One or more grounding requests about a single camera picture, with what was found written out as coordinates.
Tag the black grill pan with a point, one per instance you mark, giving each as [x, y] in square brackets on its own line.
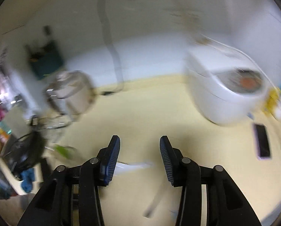
[25, 153]

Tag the white rice cooker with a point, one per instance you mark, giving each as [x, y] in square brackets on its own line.
[220, 94]

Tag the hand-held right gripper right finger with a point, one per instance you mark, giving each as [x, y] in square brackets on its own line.
[166, 160]

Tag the teal wall utensil holder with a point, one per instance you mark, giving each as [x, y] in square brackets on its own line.
[47, 60]

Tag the blue cloth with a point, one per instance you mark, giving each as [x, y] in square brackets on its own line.
[27, 180]

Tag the white ceramic soup spoon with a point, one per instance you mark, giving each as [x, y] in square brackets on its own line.
[131, 167]

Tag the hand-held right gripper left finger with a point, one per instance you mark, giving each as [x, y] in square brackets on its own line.
[112, 160]

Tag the white cutting board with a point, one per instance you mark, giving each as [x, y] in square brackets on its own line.
[15, 122]

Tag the yellow box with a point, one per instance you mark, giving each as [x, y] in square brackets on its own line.
[271, 101]

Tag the tall clear glass cup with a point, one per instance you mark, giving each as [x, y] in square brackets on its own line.
[60, 134]

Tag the smartphone in purple case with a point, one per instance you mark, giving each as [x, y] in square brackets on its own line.
[263, 141]

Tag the beige electric pot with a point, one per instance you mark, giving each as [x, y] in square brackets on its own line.
[71, 94]

